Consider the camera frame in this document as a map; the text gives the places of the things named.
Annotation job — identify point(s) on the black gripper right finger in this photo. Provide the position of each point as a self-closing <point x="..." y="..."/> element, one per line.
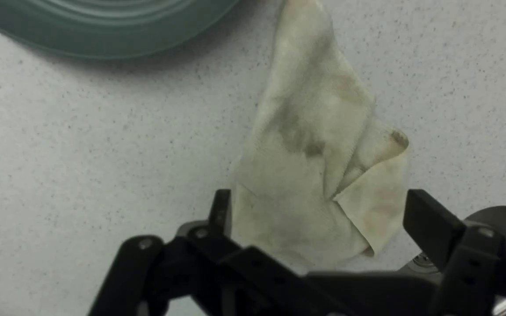
<point x="470" y="263"/>

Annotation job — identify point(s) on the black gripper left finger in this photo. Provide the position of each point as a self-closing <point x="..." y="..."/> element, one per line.
<point x="194" y="269"/>

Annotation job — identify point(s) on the stained white cloth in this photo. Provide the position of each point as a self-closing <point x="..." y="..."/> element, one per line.
<point x="317" y="163"/>

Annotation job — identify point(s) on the dark green plate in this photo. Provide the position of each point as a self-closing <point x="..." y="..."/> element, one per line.
<point x="101" y="23"/>

